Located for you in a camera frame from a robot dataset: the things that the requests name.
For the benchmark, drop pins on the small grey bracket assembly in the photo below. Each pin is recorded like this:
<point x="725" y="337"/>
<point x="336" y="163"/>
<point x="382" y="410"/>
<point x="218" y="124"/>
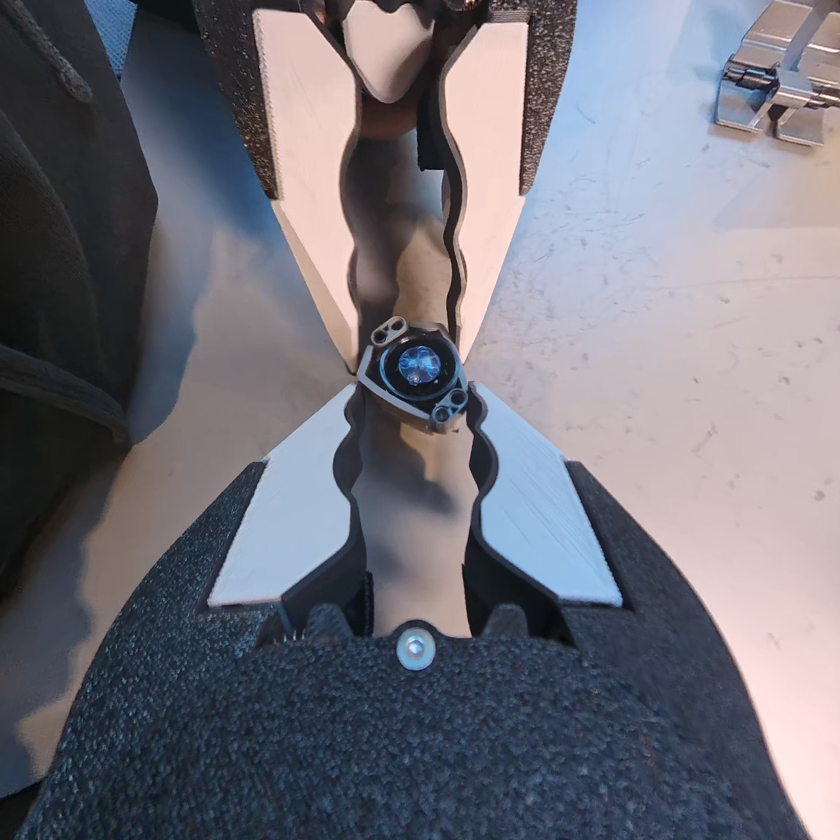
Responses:
<point x="781" y="79"/>

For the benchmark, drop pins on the grey office chair seat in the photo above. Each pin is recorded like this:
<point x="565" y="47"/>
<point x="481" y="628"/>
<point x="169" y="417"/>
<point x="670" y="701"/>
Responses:
<point x="108" y="29"/>

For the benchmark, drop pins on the grey angled toy frame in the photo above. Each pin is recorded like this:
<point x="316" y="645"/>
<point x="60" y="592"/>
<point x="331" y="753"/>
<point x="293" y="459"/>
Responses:
<point x="387" y="331"/>

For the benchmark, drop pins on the grey desk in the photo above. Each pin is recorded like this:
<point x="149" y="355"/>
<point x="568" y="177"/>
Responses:
<point x="656" y="328"/>

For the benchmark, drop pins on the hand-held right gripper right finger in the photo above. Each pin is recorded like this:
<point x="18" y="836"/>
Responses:
<point x="544" y="525"/>

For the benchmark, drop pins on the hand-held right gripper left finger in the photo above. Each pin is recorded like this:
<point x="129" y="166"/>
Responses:
<point x="289" y="525"/>

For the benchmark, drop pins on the grey toy joint assembly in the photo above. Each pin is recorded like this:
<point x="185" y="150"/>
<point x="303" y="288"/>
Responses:
<point x="417" y="364"/>

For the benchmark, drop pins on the person's left hand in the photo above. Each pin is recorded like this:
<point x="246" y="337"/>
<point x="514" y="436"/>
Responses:
<point x="387" y="121"/>

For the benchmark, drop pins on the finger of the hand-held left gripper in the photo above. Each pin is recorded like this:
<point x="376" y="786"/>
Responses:
<point x="489" y="164"/>
<point x="308" y="131"/>

